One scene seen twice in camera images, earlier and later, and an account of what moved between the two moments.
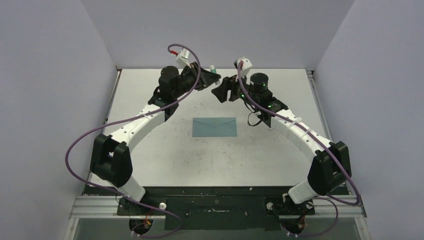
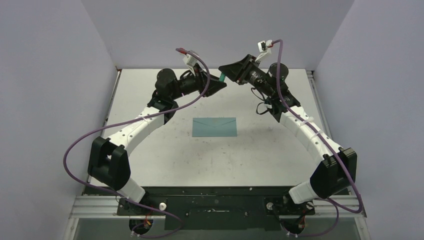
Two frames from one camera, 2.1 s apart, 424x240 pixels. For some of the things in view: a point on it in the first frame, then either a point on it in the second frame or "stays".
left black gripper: [206, 79] stays
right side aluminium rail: [312, 79] stays
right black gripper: [228, 83] → [238, 72]
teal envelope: [212, 127] stays
